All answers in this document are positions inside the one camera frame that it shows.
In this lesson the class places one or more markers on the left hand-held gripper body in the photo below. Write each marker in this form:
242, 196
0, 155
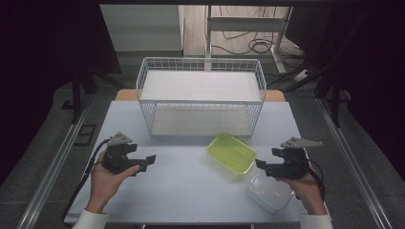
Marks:
117, 157

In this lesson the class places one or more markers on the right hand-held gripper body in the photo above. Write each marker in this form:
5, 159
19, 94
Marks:
294, 162

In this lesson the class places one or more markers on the clear plastic container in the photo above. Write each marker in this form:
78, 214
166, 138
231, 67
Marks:
269, 194

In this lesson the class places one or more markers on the green plastic container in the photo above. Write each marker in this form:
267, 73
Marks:
231, 153

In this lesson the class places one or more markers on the person's right hand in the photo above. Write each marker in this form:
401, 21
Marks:
304, 191

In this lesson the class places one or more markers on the person's left hand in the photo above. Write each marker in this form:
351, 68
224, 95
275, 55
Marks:
103, 184

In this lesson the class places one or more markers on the black floor plate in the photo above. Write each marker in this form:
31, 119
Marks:
85, 135

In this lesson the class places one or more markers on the white table mat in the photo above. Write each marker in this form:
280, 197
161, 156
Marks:
178, 187

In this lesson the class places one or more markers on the wooden table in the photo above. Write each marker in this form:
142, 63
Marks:
125, 94

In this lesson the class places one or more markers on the black metal stand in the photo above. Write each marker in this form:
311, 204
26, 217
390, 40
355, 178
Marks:
334, 95
76, 92

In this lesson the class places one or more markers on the white power strip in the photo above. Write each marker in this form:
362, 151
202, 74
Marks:
302, 75

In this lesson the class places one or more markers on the white cabinet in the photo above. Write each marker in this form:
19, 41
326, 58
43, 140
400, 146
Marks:
143, 28

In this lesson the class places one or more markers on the aluminium floor rail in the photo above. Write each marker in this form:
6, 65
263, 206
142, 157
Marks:
353, 165
54, 165

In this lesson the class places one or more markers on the white metal desk frame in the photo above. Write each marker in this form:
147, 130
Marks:
245, 24

